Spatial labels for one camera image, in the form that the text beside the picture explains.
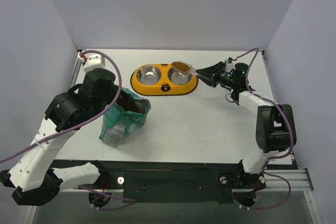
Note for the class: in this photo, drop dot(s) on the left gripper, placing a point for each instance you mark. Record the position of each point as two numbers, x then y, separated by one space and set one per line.
122 96

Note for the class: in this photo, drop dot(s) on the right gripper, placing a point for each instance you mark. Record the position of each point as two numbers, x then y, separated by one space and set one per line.
215 75

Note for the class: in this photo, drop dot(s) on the green pet food bag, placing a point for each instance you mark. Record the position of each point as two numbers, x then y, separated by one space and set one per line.
118 125

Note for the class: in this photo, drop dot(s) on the clear plastic scoop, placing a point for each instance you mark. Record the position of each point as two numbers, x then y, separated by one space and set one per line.
192 70

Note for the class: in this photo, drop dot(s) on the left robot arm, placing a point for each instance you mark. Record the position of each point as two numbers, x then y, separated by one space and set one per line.
34 181

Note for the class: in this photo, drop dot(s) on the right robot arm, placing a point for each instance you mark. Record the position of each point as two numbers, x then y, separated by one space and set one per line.
275 127

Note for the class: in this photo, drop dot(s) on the pet food kibble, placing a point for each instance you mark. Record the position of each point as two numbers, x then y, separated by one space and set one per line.
181 66

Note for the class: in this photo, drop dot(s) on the left steel bowl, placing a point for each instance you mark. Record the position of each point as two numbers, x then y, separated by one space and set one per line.
148 75

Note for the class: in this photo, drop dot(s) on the yellow double bowl feeder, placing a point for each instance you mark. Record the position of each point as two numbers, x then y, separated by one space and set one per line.
164 87

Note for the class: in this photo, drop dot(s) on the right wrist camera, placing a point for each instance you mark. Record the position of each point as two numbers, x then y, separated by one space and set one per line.
229 60

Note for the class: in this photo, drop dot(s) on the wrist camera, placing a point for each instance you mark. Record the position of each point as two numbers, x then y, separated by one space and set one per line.
91 62
229 60

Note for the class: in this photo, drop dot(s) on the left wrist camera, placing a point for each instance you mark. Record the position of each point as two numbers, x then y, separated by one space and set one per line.
91 62

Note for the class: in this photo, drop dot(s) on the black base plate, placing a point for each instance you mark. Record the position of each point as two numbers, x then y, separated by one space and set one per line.
147 182

